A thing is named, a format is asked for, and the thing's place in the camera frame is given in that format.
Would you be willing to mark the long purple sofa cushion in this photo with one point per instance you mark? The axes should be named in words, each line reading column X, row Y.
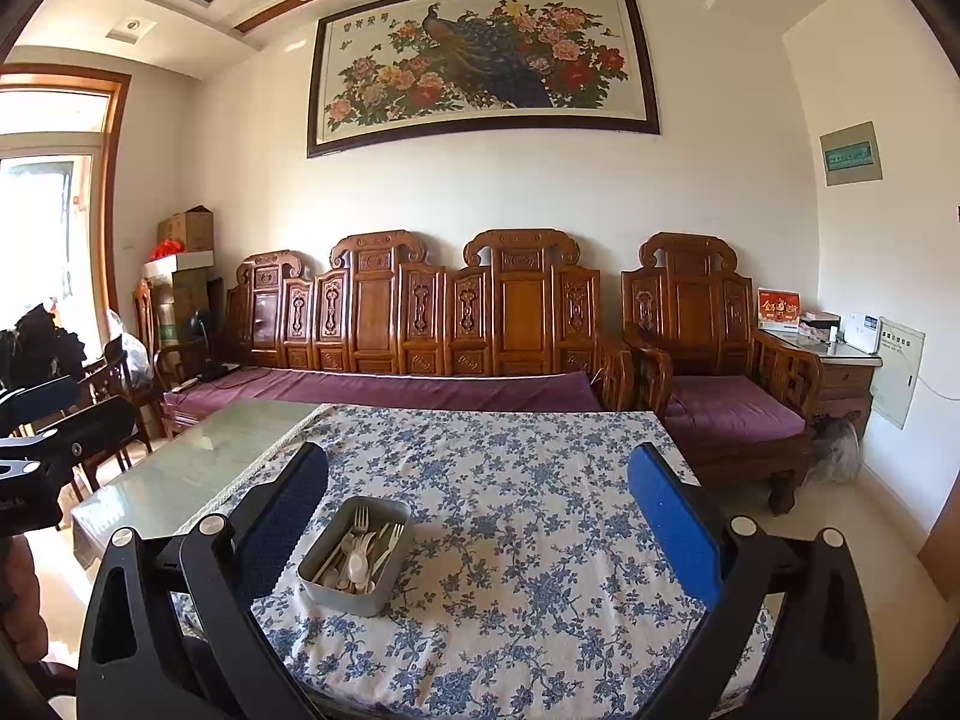
column 390, row 394

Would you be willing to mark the black desk lamp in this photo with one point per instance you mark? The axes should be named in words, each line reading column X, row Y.
column 201, row 326

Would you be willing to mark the white electrical box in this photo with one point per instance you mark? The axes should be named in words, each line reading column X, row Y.
column 898, row 373

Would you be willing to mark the carved wooden armchair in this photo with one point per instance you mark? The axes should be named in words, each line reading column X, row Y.
column 697, row 300

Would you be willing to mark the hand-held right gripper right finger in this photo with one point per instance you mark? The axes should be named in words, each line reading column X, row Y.
column 671, row 521

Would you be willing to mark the wooden dining chair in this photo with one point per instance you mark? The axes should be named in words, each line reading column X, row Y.
column 146, row 307
column 112, row 405

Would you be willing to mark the carved wooden sofa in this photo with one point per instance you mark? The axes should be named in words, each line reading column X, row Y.
column 390, row 315

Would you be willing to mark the flat white box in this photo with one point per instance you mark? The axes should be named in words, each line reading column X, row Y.
column 180, row 264

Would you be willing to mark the white desk device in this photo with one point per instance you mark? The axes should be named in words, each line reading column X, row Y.
column 862, row 334

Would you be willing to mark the purple armchair cushion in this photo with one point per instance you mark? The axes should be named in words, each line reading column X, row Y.
column 731, row 409

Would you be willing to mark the wooden side table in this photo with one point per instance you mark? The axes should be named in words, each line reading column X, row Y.
column 844, row 379

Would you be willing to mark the rectangular metal tray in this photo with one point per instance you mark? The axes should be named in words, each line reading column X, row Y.
column 319, row 585

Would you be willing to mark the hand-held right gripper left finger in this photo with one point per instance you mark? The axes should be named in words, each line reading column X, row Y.
column 289, row 521

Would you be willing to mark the brown cardboard box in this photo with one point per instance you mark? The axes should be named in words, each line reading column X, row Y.
column 187, row 231

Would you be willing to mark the tissue box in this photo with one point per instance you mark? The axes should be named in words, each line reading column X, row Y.
column 819, row 324

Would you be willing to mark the red desk calendar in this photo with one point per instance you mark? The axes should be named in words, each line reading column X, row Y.
column 778, row 309

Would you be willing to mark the grey wall panel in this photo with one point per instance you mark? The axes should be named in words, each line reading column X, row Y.
column 851, row 154

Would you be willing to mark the red flower decoration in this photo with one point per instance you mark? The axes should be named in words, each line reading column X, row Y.
column 166, row 247

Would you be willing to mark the white plastic fork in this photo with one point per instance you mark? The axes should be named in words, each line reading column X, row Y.
column 391, row 536

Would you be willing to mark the wooden door frame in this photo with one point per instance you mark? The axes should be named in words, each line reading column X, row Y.
column 112, row 180

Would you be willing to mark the metal spoon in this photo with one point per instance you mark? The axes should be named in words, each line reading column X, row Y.
column 346, row 544

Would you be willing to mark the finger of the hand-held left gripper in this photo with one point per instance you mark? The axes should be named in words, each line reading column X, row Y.
column 41, row 399
column 97, row 431

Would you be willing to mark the black clothes pile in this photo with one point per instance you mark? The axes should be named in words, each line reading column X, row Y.
column 41, row 349

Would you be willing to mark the framed peacock flower painting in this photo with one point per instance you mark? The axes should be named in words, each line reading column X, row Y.
column 480, row 64

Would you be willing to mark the person's left forearm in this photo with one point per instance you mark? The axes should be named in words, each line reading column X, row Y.
column 19, row 600

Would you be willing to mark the clear plastic bag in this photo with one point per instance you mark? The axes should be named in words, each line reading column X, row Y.
column 838, row 450

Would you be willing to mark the blue floral tablecloth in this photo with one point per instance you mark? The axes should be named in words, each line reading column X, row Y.
column 540, row 480

